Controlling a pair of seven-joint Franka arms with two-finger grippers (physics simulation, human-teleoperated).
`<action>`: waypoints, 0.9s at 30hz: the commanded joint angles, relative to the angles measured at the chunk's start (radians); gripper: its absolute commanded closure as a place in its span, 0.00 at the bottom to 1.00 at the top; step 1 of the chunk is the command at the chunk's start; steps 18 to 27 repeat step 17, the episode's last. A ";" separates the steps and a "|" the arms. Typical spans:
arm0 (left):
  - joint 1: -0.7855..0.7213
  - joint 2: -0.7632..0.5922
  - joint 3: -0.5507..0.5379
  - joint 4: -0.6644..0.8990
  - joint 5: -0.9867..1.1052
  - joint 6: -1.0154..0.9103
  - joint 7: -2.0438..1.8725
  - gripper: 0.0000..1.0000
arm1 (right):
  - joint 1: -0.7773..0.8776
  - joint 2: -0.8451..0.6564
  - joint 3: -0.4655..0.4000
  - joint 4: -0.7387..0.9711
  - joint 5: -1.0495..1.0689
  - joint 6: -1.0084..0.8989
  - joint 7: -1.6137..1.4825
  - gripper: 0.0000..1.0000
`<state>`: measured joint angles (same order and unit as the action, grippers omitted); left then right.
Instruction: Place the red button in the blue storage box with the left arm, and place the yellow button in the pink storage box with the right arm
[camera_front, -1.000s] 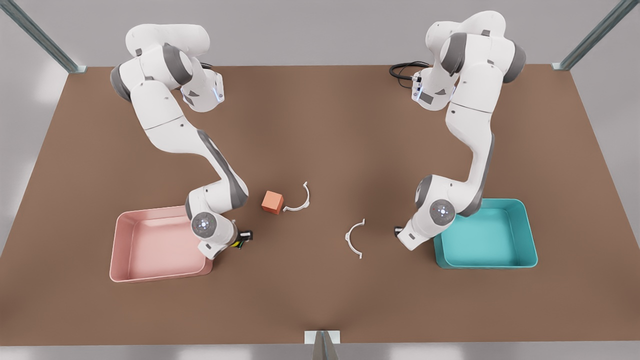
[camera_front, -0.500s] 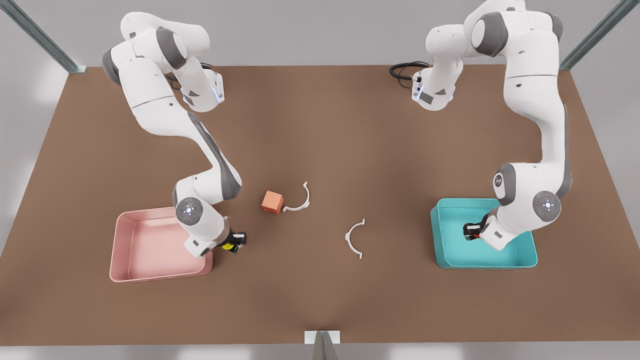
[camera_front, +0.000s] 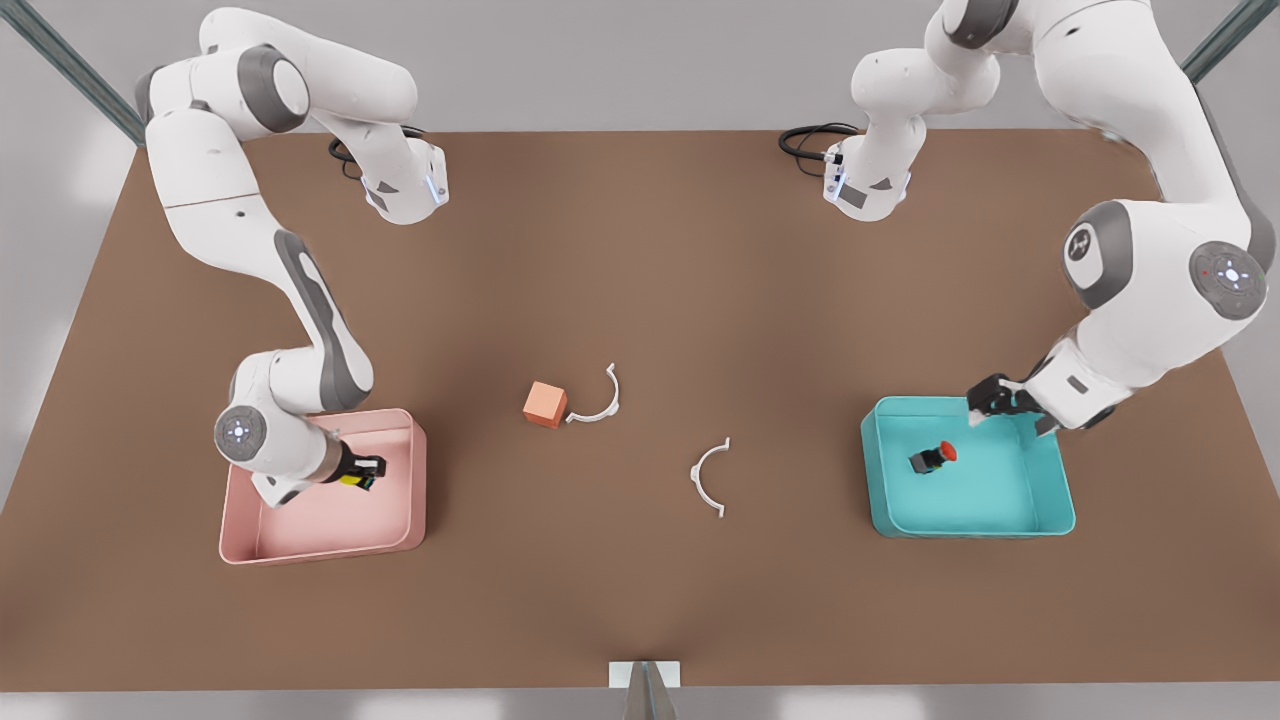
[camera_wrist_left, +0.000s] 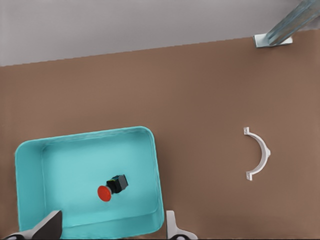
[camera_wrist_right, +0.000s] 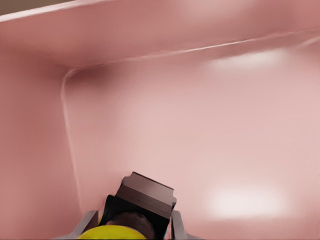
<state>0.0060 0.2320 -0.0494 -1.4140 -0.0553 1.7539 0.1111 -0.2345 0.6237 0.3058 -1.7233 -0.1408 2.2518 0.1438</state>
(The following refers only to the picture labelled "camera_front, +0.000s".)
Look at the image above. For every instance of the red push button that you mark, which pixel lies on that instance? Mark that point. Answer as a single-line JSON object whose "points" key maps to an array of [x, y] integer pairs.
{"points": [[931, 457]]}

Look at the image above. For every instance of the yellow push button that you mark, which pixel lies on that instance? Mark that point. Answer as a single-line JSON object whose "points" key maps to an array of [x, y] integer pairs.
{"points": [[356, 481]]}

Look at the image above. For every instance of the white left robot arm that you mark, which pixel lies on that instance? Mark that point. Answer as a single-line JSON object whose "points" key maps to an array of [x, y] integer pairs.
{"points": [[1140, 180]]}

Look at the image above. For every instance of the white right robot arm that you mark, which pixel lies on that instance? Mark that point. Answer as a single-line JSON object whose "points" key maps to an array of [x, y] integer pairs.
{"points": [[210, 190]]}

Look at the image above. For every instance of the blue storage box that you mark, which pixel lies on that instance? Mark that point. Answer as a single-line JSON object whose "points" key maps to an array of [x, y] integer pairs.
{"points": [[975, 490]]}

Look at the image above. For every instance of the pink storage box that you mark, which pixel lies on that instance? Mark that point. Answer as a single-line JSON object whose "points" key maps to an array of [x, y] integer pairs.
{"points": [[330, 520]]}

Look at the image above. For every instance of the white curved clip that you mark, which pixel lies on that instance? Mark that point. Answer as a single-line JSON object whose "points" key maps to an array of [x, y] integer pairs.
{"points": [[604, 404], [700, 478]]}

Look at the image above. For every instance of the orange cube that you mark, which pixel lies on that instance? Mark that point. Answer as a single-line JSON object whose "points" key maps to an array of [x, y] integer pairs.
{"points": [[544, 403]]}

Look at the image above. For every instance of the silver frame post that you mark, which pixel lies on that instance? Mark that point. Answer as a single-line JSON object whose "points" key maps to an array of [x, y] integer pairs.
{"points": [[1222, 36], [75, 70], [646, 695]]}

